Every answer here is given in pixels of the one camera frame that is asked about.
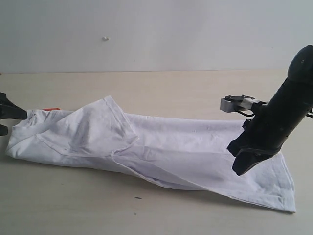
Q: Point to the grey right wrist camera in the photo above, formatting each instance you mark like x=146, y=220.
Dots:
x=245, y=105

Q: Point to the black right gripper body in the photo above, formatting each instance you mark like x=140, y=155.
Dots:
x=244, y=144

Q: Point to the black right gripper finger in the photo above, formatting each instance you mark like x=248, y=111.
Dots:
x=246, y=159

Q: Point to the orange neck label tag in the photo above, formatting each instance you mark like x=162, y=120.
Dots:
x=50, y=109

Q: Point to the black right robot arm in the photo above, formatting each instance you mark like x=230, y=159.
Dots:
x=269, y=124

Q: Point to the white t-shirt red lettering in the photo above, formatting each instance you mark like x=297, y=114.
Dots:
x=175, y=153

